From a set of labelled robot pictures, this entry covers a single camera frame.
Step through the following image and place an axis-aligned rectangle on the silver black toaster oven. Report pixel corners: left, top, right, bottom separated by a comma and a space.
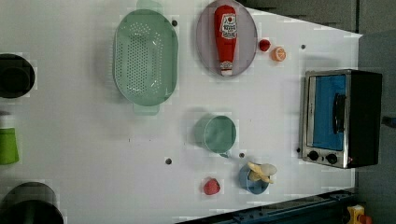
300, 69, 382, 169

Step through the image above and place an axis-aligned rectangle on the green cup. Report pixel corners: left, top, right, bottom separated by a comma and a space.
193, 114, 236, 158

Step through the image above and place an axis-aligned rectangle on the red toy strawberry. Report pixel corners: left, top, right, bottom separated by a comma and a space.
203, 178, 220, 195
259, 39, 271, 51

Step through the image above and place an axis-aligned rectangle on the green plastic colander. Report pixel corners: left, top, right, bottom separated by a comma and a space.
113, 0, 178, 116

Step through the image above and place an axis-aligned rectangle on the peeled toy banana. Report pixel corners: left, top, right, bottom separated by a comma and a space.
247, 161, 277, 184

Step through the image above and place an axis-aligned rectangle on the grey round plate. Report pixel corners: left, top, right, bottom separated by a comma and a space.
195, 0, 258, 77

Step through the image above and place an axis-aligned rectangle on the blue small bowl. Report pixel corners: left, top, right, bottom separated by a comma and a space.
238, 164, 269, 195

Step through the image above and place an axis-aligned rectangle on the orange slice toy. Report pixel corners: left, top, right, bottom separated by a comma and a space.
271, 47, 287, 62

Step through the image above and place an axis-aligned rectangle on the red ketchup bottle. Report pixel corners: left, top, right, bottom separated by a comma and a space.
214, 5, 237, 77

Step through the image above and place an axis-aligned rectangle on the black cylinder upper left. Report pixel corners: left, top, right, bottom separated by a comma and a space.
0, 53, 35, 99

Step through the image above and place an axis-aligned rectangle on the black cylinder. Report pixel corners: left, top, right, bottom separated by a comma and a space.
0, 53, 35, 99
0, 182, 64, 224

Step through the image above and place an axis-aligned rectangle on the black cylinder lower left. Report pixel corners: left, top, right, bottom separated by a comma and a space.
0, 182, 64, 224

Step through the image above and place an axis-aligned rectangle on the blue metal frame rail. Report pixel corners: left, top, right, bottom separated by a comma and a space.
178, 190, 357, 224

